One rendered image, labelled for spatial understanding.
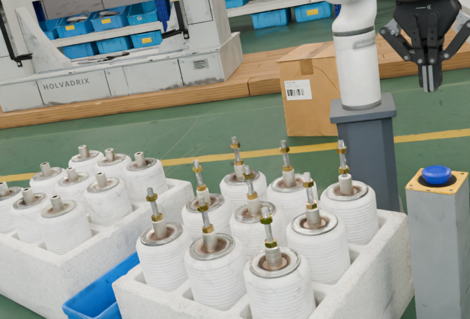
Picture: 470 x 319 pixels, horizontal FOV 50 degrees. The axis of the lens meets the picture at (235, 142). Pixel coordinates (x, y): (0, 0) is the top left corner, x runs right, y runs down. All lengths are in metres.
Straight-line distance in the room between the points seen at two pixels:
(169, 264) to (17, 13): 2.70
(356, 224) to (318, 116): 1.06
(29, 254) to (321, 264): 0.63
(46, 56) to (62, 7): 7.08
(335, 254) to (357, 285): 0.05
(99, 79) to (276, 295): 2.45
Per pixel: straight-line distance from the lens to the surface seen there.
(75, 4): 10.30
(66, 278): 1.10
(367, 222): 0.91
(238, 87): 2.70
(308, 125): 1.95
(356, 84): 1.18
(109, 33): 5.89
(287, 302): 0.74
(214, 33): 2.82
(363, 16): 1.17
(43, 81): 3.23
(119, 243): 1.15
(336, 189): 0.93
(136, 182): 1.23
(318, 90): 1.89
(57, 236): 1.12
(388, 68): 2.63
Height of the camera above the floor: 0.66
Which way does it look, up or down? 19 degrees down
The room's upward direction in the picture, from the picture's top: 11 degrees counter-clockwise
